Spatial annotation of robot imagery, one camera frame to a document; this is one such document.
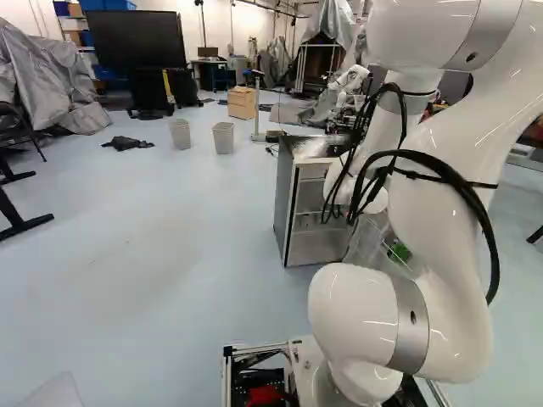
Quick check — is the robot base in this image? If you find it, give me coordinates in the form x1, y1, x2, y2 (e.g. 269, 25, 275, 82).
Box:
222, 334, 451, 407

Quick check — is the silver mini fridge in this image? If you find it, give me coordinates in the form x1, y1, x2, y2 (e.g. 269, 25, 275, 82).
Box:
273, 134, 367, 269

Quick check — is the grey pole stand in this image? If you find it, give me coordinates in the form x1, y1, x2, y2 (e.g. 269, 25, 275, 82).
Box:
249, 69, 267, 143

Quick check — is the wooden drawer cabinet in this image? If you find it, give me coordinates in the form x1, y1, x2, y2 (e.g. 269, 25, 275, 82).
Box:
227, 85, 259, 121

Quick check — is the white robot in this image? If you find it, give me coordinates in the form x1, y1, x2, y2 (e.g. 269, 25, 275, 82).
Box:
324, 64, 375, 133

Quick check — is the black cloth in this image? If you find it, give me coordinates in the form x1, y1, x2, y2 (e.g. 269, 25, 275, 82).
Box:
100, 135, 156, 151

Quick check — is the large black screen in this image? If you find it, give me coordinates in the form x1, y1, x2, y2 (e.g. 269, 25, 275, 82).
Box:
86, 9, 188, 120

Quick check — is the grey cover sheet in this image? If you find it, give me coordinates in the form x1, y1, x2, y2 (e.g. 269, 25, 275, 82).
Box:
0, 16, 114, 137

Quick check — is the black table leg frame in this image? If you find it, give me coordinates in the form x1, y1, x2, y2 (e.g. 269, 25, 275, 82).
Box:
0, 146, 56, 243

